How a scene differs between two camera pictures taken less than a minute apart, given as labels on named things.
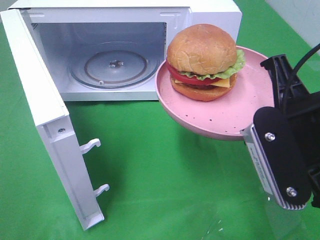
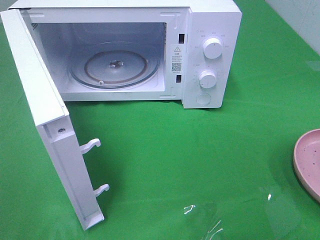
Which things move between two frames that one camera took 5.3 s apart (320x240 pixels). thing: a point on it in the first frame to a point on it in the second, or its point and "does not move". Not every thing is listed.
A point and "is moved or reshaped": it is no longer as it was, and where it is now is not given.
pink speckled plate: x=224 y=118 is moved or reshaped
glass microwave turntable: x=114 y=65 does not move
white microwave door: x=51 y=118 does not move
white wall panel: x=303 y=15 does not move
